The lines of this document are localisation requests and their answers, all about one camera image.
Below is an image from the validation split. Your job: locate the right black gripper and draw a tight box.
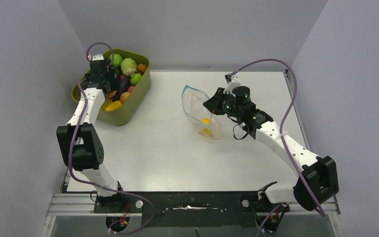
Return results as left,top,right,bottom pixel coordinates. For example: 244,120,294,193
204,88,242,119

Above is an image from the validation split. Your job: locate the orange peach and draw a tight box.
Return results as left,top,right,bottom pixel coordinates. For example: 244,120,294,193
201,118,210,126

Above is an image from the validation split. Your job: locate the clear zip top bag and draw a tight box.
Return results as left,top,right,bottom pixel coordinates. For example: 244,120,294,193
181,85,224,140

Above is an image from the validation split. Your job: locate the yellow bell pepper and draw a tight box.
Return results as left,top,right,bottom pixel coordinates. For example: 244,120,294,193
201,127,213,137

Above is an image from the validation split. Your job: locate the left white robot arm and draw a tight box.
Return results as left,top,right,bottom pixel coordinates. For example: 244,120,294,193
56,57,121,198

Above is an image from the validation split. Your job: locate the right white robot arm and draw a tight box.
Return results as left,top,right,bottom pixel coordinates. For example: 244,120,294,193
203,86,339,211

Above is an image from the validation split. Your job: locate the purple eggplant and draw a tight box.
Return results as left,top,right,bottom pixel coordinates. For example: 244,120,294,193
114,75,131,100

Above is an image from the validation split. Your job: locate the orange apricot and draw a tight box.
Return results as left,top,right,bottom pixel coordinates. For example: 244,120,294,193
119,92,131,104

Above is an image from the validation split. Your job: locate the red apple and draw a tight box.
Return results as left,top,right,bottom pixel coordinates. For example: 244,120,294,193
127,86,135,93

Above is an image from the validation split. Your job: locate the green bumpy fruit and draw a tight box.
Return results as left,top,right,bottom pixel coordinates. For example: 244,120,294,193
109,53,123,68

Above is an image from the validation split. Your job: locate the green cabbage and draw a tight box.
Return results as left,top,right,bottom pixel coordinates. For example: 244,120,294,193
120,58,138,76

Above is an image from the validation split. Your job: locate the lime green fruit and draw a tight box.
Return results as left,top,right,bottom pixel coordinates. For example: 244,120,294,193
130,73,143,86

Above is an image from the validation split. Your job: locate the yellow mango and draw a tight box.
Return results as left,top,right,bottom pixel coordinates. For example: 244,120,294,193
105,100,123,111

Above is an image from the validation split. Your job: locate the orange tangerine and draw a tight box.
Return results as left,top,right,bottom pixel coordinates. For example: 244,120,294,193
137,64,148,75

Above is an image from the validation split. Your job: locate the olive green plastic bin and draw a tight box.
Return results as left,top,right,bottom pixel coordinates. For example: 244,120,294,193
71,49,151,126

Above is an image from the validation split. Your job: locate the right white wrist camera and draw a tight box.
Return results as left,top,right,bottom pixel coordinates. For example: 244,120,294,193
224,74,241,94

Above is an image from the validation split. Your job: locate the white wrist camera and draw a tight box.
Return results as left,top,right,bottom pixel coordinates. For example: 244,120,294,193
224,74,241,94
86,54,107,65

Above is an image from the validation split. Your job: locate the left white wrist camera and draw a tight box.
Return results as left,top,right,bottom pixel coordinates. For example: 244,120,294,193
86,54,107,65

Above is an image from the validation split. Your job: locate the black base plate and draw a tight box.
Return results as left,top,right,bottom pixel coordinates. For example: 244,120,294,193
93,191,276,228

